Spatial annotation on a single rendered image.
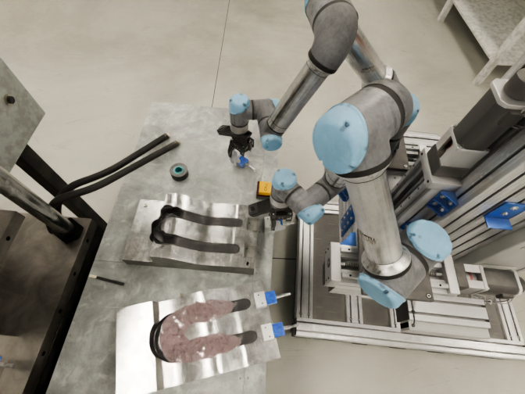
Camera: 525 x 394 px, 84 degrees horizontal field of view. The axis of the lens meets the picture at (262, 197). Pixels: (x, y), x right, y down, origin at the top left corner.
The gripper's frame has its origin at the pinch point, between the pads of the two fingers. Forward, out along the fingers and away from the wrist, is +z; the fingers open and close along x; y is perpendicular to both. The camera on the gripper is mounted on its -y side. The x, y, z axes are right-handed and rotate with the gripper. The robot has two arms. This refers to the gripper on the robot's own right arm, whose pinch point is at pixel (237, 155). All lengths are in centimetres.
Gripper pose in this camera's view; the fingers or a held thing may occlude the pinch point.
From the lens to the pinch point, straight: 139.3
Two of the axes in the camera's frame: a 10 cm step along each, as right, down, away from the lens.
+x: 6.1, -6.8, 4.1
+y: 7.9, 5.5, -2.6
